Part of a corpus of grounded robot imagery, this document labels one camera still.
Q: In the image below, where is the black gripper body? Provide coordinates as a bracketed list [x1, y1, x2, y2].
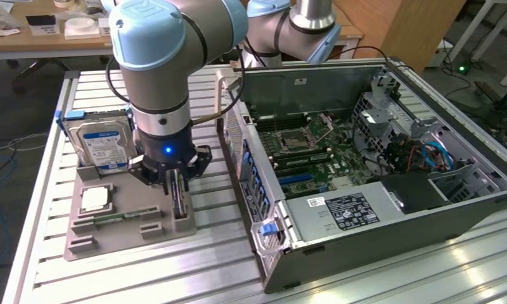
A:
[135, 125, 197, 185]

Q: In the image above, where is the graphics card with metal bracket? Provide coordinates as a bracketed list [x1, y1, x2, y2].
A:
[168, 169, 188, 220]

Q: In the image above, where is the grey plastic parts rack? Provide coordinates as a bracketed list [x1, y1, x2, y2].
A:
[62, 158, 199, 263]

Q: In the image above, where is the silver CPU chip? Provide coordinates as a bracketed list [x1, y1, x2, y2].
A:
[80, 188, 112, 213]

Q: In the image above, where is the green RAM stick bare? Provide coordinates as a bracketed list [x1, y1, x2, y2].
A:
[93, 211, 147, 225]

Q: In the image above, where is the blue expansion slot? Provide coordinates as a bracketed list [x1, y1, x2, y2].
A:
[277, 173, 312, 186]

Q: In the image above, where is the green RAM stick with label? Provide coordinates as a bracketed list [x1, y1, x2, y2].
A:
[272, 151, 328, 168]

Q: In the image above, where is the grey power supply unit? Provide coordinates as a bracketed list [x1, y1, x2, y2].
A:
[285, 182, 407, 242]

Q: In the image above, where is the green motherboard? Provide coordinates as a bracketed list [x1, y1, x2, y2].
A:
[252, 110, 390, 196]

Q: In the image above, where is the black chair base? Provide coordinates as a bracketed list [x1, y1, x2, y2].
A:
[8, 56, 110, 94]

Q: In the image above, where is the small white printed box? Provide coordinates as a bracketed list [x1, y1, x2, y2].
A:
[97, 17, 113, 37]

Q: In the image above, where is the metal disk bay cage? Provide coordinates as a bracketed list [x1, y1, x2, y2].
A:
[350, 91, 415, 153]

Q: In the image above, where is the wooden desk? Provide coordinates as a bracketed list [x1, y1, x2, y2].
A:
[0, 0, 364, 61]

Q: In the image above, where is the open grey PC case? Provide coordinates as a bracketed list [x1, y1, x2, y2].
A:
[213, 60, 507, 295]

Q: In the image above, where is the white box with black top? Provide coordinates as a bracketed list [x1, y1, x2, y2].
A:
[24, 15, 61, 36]

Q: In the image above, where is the wooden cabinet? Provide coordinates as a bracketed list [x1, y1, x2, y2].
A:
[333, 0, 468, 72]

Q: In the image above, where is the hard disk with blue bracket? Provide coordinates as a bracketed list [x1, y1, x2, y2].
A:
[53, 104, 139, 175]

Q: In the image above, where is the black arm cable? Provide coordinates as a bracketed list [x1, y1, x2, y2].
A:
[105, 41, 248, 126]

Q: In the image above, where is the white floor cable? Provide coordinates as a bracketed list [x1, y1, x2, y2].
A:
[0, 131, 49, 152]

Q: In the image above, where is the orange wire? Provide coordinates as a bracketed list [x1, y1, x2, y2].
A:
[407, 145, 419, 172]

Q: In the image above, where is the black power cable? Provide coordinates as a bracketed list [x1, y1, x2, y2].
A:
[333, 46, 390, 64]

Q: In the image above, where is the blue wire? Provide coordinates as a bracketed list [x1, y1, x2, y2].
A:
[422, 141, 454, 172]

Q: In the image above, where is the white table frame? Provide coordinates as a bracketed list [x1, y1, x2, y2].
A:
[447, 0, 507, 86]

